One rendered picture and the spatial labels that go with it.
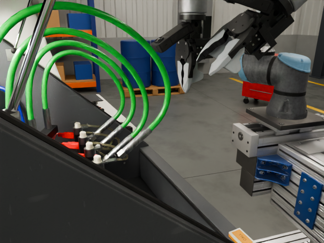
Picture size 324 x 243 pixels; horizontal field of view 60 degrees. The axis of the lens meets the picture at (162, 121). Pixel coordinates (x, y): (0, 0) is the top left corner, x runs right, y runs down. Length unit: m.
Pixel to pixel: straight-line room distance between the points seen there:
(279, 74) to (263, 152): 0.30
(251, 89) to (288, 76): 3.90
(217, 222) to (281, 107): 0.59
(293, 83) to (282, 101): 0.08
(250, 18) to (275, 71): 0.53
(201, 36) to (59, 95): 0.45
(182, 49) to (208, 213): 0.43
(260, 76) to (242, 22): 0.55
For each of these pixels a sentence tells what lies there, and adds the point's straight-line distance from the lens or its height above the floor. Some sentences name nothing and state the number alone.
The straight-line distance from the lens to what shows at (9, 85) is 0.65.
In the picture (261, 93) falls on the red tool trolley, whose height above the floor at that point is 0.25.
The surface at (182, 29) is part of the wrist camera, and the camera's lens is 0.77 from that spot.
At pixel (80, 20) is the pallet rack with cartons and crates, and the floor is 1.40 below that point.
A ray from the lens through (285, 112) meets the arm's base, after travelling 1.16.
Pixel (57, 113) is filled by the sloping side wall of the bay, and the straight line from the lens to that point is 0.92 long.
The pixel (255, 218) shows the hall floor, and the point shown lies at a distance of 2.32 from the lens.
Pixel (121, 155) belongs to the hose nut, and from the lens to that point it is 0.65.
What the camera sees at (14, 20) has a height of 1.39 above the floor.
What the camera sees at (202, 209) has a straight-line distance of 0.73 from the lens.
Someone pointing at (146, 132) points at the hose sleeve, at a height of 1.14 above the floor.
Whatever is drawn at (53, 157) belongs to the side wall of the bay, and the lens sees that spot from 0.24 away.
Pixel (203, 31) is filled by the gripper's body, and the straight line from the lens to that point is 0.81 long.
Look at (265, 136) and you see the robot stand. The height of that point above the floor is 0.98.
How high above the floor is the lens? 1.39
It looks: 20 degrees down
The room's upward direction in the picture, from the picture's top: straight up
